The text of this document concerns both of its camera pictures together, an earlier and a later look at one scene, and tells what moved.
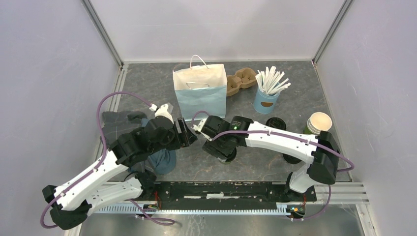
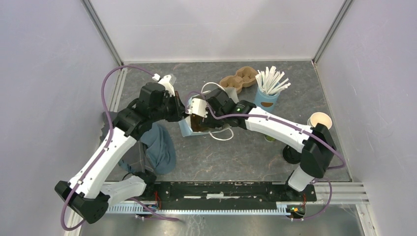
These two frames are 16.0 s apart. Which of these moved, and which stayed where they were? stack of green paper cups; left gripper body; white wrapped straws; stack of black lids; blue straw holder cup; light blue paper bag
Moved: left gripper body; light blue paper bag
Stayed: stack of black lids; blue straw holder cup; stack of green paper cups; white wrapped straws
